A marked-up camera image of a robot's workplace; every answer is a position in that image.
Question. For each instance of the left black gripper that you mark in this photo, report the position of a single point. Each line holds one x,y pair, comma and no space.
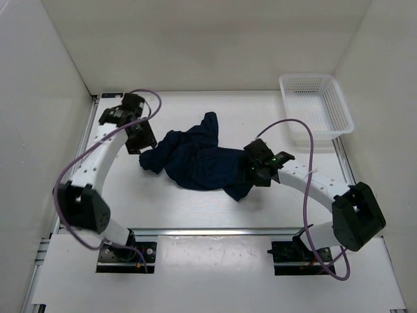
149,140

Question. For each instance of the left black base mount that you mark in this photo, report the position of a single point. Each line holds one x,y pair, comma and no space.
142,260

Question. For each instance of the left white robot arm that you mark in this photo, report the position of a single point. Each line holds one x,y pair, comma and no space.
77,194

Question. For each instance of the aluminium frame rail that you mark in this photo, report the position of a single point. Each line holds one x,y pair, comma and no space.
215,231

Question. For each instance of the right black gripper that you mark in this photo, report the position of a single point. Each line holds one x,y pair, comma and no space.
261,182

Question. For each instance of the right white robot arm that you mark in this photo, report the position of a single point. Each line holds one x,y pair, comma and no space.
356,215

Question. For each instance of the white plastic basket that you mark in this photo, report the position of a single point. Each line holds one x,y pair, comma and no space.
317,100

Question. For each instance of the navy blue shorts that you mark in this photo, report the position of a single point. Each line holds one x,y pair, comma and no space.
194,161

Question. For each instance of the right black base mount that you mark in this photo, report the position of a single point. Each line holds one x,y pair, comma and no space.
293,258

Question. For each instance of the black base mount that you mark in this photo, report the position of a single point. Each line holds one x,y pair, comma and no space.
142,260
293,258

